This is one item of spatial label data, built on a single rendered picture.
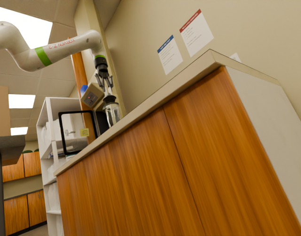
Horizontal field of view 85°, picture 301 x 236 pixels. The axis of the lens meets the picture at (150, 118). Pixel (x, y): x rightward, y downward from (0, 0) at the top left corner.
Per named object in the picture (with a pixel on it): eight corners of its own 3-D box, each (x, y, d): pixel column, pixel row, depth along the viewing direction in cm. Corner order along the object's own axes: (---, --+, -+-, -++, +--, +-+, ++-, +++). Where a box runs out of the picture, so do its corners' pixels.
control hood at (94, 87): (93, 108, 168) (91, 99, 171) (106, 92, 145) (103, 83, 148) (81, 108, 161) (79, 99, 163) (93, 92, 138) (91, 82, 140)
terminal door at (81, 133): (100, 148, 155) (92, 109, 166) (63, 156, 138) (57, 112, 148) (100, 149, 156) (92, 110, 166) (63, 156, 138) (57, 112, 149)
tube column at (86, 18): (109, 84, 192) (93, 23, 217) (122, 68, 170) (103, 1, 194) (87, 83, 176) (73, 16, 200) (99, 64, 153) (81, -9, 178)
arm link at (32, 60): (7, 57, 93) (11, 52, 102) (23, 77, 101) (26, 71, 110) (40, 46, 97) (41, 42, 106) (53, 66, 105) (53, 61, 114)
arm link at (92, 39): (49, 54, 112) (55, 67, 110) (40, 41, 101) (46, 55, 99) (99, 36, 120) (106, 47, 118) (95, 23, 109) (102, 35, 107)
